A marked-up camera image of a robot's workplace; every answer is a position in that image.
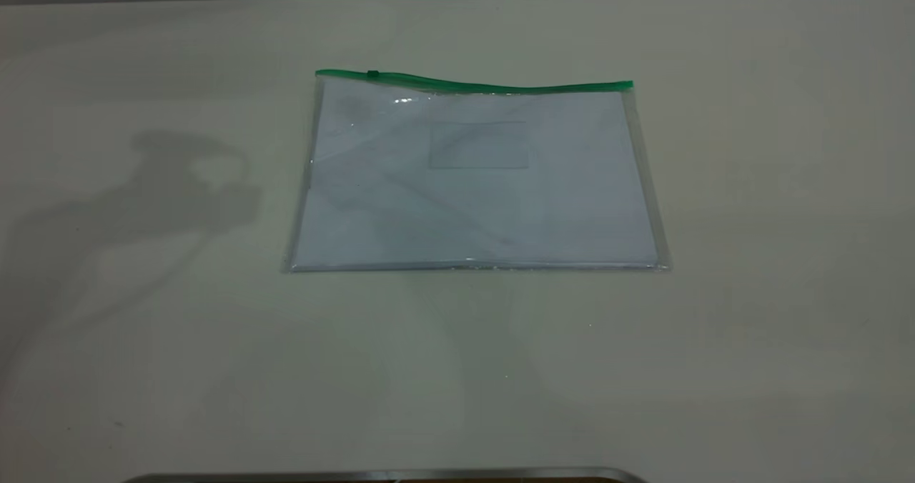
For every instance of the clear plastic bag green zipper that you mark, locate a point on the clear plastic bag green zipper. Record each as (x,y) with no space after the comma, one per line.
(607,183)

